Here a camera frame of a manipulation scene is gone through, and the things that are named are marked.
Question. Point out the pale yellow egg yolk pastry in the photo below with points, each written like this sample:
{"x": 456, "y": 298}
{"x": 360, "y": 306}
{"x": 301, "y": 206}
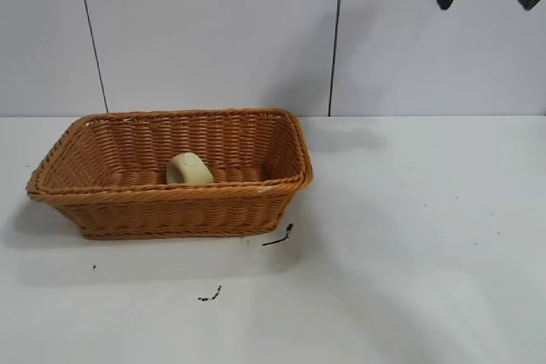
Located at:
{"x": 187, "y": 169}

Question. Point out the brown woven wicker basket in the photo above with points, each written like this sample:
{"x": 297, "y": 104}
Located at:
{"x": 170, "y": 206}

